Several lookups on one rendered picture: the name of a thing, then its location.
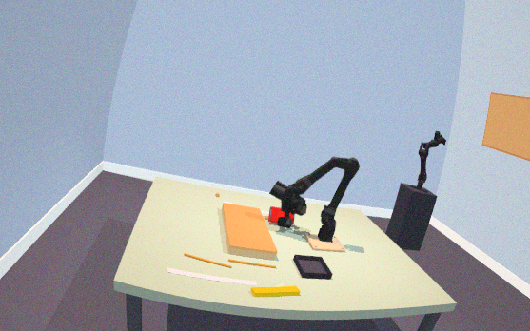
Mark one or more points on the red rectangular block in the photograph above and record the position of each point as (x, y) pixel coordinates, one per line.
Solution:
(275, 213)

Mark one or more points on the pale yellow floor panel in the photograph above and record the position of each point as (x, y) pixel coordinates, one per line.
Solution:
(246, 232)

